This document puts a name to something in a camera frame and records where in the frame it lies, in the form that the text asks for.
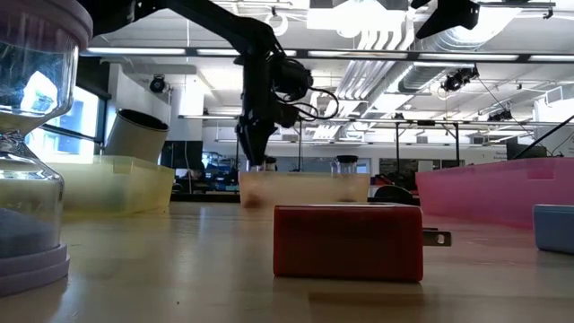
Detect orange plastic bin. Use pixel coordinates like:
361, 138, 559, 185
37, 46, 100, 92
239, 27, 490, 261
238, 170, 371, 210

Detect black-capped hourglass blue sand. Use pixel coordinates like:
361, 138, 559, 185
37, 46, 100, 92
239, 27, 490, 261
335, 154, 360, 175

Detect white ring lamp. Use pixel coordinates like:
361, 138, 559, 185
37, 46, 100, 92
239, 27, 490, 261
264, 9, 290, 37

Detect lilac-capped hourglass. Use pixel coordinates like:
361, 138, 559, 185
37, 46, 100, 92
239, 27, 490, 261
0, 0, 94, 298

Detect thin black cable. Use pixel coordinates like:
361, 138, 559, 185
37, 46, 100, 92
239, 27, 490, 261
513, 115, 574, 161

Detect pink plastic bin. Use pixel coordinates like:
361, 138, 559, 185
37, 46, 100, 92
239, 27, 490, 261
414, 156, 574, 230

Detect black ceiling spotlight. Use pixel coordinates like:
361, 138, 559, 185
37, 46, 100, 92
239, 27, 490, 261
149, 74, 168, 94
488, 109, 515, 123
441, 65, 480, 93

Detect large red wall charger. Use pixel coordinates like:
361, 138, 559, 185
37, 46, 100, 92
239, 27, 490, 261
273, 202, 453, 284

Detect silver ventilation duct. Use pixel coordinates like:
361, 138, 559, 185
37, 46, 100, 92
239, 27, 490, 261
396, 0, 512, 93

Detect black ceiling light rail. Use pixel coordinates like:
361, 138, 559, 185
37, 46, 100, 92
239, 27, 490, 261
80, 46, 574, 63

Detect black background workbench frame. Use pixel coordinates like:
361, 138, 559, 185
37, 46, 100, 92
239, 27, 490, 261
178, 114, 574, 174

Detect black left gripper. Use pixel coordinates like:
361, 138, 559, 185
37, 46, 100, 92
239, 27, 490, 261
235, 99, 300, 167

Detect white cup black rim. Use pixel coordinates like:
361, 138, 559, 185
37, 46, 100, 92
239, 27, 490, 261
103, 109, 170, 165

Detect black monitor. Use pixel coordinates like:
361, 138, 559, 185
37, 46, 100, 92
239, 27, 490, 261
160, 140, 204, 170
506, 142, 549, 161

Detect lavender wall charger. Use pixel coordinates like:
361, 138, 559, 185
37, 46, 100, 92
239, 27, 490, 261
532, 204, 574, 255

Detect black office chair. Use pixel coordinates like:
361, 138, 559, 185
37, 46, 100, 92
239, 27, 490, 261
374, 184, 421, 207

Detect yellow plastic bin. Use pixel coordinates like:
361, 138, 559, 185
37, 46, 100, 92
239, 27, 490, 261
44, 154, 177, 221

